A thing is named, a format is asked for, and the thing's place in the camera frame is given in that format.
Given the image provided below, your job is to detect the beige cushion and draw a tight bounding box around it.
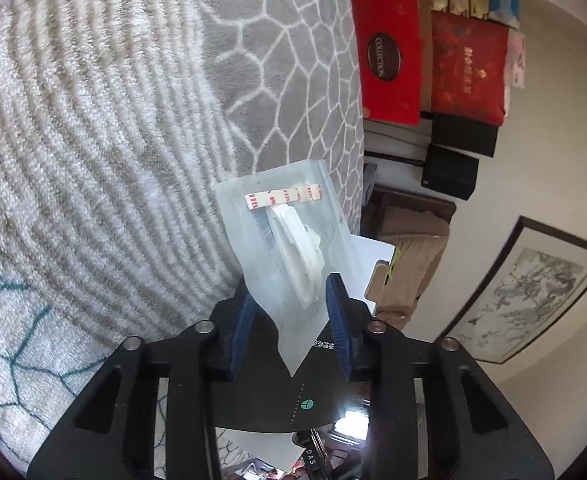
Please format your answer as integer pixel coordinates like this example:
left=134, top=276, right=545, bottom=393
left=373, top=231, right=450, bottom=322

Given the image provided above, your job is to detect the black booklet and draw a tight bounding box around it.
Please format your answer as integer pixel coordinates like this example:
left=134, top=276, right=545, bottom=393
left=210, top=324, right=375, bottom=434

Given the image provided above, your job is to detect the red gift box gold print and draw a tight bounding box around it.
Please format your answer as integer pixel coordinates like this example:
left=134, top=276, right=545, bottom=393
left=430, top=11, right=510, bottom=127

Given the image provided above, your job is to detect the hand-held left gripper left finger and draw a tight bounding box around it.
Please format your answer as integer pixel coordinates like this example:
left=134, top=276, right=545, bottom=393
left=26, top=287, right=256, bottom=480

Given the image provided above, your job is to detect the brown sofa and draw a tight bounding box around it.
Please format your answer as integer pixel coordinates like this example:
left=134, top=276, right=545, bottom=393
left=362, top=184, right=457, bottom=332

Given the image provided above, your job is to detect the clear bag with white hook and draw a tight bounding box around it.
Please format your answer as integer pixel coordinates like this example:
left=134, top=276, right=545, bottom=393
left=215, top=158, right=362, bottom=379

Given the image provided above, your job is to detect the grey white patterned blanket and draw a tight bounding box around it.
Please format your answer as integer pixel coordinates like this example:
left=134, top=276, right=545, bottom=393
left=0, top=0, right=365, bottom=477

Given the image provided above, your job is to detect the framed ink painting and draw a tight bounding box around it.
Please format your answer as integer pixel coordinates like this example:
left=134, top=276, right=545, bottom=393
left=437, top=216, right=587, bottom=365

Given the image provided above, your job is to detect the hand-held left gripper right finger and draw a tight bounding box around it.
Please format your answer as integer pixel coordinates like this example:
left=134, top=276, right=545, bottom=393
left=325, top=272, right=554, bottom=480

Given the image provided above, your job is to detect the cardboard box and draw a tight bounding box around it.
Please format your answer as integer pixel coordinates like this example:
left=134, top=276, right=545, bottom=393
left=346, top=234, right=398, bottom=317

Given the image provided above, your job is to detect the pink tissue pack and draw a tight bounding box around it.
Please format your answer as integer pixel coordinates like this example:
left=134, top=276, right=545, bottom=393
left=505, top=30, right=527, bottom=92

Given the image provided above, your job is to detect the red gift box oval label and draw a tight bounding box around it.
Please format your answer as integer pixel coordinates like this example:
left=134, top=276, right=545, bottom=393
left=350, top=0, right=423, bottom=127

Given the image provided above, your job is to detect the blue white tissue pack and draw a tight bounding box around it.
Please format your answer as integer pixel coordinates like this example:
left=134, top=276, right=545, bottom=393
left=487, top=0, right=522, bottom=28

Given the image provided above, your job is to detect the black printed strap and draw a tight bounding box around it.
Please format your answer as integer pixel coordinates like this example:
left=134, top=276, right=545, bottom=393
left=297, top=429, right=325, bottom=480

